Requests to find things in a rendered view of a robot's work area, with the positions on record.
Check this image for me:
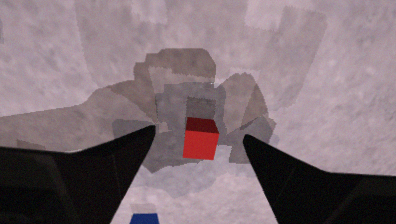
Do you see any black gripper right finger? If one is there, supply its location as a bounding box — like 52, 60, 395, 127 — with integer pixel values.
243, 134, 396, 224

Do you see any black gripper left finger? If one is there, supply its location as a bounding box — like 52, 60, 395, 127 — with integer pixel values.
0, 125, 156, 224

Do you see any red block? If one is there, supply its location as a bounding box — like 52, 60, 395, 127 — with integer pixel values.
183, 117, 219, 160

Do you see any blue block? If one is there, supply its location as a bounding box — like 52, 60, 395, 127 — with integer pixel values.
129, 213, 160, 224

